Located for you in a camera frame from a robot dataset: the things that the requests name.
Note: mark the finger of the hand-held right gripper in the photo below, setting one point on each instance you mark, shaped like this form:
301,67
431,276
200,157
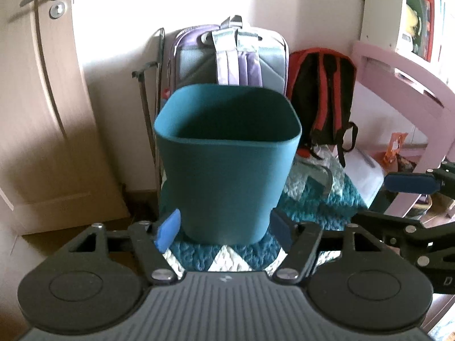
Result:
391,225
408,183

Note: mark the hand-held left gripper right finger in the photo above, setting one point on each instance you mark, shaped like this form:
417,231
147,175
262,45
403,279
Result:
283,229

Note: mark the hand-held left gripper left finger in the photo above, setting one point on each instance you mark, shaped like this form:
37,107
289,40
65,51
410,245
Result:
169,231

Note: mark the large teal plastic bin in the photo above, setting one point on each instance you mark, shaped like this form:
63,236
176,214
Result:
224,177

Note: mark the small teal bin yellow rim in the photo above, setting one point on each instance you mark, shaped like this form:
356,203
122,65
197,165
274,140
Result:
421,207

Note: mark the orange snack packet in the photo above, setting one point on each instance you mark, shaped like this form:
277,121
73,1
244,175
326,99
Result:
395,147

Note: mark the white storage box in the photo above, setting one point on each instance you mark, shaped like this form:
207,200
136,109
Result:
366,177

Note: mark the teal white zigzag quilt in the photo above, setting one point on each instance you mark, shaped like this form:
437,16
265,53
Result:
320,199

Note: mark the pink desk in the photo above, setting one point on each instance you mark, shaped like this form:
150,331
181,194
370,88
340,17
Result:
408,78

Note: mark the black metal stand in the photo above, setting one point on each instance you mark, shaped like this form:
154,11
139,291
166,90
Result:
156,113

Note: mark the red black backpack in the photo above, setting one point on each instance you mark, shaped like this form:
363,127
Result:
320,88

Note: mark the small white device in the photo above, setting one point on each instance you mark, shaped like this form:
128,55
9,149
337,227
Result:
406,42

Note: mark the red picture book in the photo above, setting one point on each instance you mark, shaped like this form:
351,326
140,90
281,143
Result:
424,21

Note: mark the beige wooden door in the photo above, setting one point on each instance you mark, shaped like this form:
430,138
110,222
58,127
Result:
42,113

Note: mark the purple grey backpack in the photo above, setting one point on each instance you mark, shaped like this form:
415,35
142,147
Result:
231,60

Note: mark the white bookshelf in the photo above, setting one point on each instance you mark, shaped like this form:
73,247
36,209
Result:
384,3

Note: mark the silver door lock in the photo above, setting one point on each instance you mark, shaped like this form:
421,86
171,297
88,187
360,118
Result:
57,10

